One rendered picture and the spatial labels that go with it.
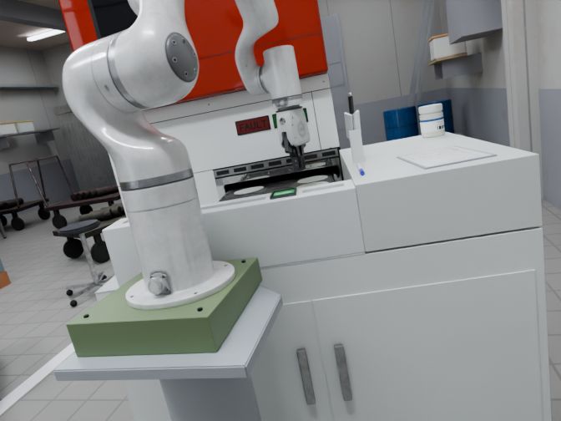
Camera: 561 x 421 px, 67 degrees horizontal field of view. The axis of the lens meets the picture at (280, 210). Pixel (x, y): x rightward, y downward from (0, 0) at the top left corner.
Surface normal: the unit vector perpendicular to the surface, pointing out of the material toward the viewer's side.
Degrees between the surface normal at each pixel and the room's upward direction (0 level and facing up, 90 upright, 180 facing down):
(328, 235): 90
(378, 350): 90
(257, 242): 90
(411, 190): 90
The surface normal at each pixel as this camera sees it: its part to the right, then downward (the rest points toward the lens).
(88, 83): -0.39, 0.44
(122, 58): -0.45, 0.11
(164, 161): 0.54, 0.00
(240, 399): 0.76, 0.01
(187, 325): -0.23, 0.27
